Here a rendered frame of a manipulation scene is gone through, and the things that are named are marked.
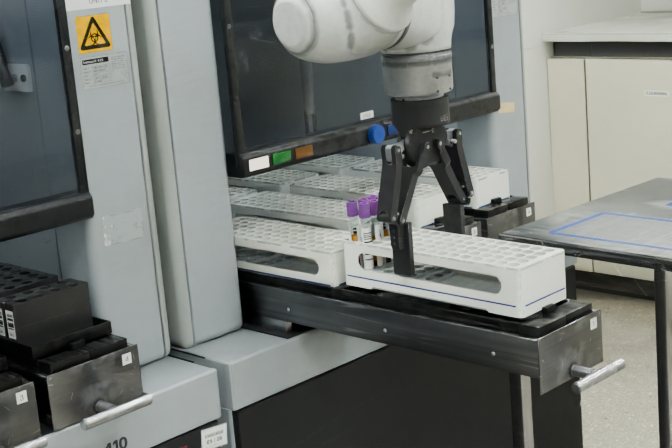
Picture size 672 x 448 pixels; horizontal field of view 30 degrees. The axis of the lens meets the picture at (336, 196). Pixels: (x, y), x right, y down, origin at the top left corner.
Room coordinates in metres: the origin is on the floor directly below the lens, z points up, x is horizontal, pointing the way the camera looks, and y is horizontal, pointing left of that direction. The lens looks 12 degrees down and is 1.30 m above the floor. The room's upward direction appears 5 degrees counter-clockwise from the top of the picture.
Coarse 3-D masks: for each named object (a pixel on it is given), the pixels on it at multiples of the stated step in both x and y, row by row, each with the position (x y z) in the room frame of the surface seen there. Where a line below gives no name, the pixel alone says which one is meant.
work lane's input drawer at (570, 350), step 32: (256, 288) 1.76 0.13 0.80; (288, 288) 1.72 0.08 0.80; (320, 288) 1.68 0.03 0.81; (352, 288) 1.67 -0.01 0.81; (288, 320) 1.71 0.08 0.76; (320, 320) 1.66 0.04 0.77; (352, 320) 1.62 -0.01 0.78; (384, 320) 1.58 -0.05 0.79; (416, 320) 1.54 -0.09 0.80; (448, 320) 1.52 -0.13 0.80; (480, 320) 1.48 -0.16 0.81; (512, 320) 1.49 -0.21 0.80; (544, 320) 1.44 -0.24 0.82; (576, 320) 1.46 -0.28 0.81; (448, 352) 1.50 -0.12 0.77; (480, 352) 1.47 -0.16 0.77; (512, 352) 1.43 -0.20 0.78; (544, 352) 1.41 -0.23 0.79; (576, 352) 1.46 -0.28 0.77; (544, 384) 1.41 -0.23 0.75; (576, 384) 1.39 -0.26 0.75
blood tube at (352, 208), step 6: (348, 204) 1.64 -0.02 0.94; (354, 204) 1.64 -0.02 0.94; (348, 210) 1.64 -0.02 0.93; (354, 210) 1.64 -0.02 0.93; (348, 216) 1.64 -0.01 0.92; (354, 216) 1.64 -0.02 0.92; (354, 222) 1.64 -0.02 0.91; (354, 228) 1.64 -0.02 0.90; (354, 234) 1.64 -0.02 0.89; (354, 240) 1.64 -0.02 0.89; (360, 240) 1.64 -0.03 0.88; (360, 258) 1.64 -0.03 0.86; (360, 264) 1.64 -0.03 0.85
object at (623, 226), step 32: (640, 192) 2.07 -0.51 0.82; (544, 224) 1.90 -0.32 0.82; (576, 224) 1.89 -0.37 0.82; (608, 224) 1.87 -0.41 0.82; (640, 224) 1.85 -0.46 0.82; (576, 256) 1.77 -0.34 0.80; (608, 256) 1.73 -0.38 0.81; (640, 256) 1.69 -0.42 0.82; (512, 384) 1.87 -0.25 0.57; (512, 416) 1.87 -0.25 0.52
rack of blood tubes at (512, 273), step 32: (352, 256) 1.64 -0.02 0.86; (384, 256) 1.60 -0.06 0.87; (416, 256) 1.56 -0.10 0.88; (448, 256) 1.53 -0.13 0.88; (480, 256) 1.52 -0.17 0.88; (512, 256) 1.50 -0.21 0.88; (544, 256) 1.49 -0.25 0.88; (384, 288) 1.60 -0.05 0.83; (448, 288) 1.52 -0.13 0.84; (480, 288) 1.56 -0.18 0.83; (512, 288) 1.45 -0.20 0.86; (544, 288) 1.48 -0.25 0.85
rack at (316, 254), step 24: (240, 240) 1.80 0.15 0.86; (264, 240) 1.77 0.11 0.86; (288, 240) 1.76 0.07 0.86; (312, 240) 1.75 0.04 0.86; (336, 240) 1.74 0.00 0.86; (240, 264) 1.80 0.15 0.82; (264, 264) 1.83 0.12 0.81; (288, 264) 1.84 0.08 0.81; (312, 264) 1.83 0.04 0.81; (336, 264) 1.67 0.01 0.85
